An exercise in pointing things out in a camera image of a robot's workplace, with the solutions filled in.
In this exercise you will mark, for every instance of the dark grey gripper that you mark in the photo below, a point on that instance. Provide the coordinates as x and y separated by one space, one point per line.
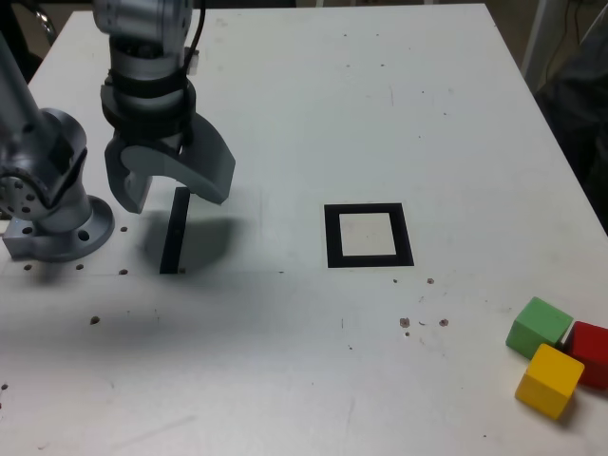
172 144

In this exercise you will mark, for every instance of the green cube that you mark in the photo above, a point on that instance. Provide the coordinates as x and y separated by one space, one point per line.
537 323

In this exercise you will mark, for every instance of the yellow cube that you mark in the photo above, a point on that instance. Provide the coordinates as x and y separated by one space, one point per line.
546 385

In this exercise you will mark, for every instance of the red cube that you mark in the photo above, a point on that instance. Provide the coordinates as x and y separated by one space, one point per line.
591 351

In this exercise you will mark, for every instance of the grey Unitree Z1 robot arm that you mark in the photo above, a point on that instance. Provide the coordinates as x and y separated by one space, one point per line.
52 142

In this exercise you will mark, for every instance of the black tape square outline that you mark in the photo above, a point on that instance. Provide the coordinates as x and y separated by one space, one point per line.
332 237

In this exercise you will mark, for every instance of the black tape strip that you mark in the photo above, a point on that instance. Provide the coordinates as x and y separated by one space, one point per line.
173 233

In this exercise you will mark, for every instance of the dark bulky background object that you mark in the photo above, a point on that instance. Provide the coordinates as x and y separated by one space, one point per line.
582 104

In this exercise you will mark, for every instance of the metal chair frame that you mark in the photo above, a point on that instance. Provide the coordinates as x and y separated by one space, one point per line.
46 23

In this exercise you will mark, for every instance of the white post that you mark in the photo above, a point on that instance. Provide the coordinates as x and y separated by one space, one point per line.
539 33

